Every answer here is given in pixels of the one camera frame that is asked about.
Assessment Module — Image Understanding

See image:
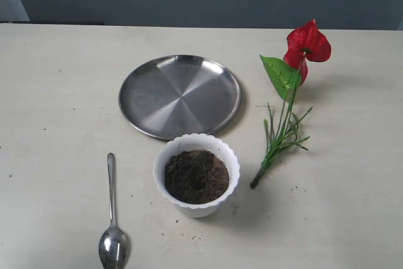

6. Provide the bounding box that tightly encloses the round stainless steel plate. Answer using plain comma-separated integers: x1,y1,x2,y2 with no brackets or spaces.
118,55,242,140

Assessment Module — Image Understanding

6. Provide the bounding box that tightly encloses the silver metal spoon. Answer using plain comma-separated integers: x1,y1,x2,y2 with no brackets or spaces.
98,152,128,268

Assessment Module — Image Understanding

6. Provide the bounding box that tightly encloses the dark soil in pot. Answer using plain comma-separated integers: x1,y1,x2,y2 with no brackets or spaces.
164,150,229,204

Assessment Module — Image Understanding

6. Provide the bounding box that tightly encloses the white scalloped flower pot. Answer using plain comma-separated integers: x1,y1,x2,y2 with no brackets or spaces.
153,134,240,218

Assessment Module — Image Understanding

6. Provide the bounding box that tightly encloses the red artificial anthurium flower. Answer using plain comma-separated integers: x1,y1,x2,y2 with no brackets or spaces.
250,18,332,189

